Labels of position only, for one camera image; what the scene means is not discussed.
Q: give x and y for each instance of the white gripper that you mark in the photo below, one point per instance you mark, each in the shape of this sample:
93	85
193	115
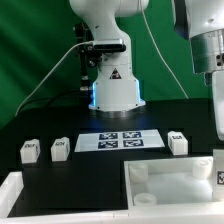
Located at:
218	101

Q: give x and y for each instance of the white square table top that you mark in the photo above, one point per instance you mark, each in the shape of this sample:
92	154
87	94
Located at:
169	181

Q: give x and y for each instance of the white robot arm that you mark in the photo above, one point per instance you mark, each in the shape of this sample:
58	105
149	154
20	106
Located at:
116	90

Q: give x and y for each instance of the white sheet with markers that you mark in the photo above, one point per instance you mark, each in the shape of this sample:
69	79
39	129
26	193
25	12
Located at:
119	140

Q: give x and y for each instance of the grey camera on mount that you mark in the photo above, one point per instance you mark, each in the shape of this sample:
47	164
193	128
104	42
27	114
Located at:
109	45

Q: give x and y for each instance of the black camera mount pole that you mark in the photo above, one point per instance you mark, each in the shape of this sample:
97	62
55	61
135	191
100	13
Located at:
83	34

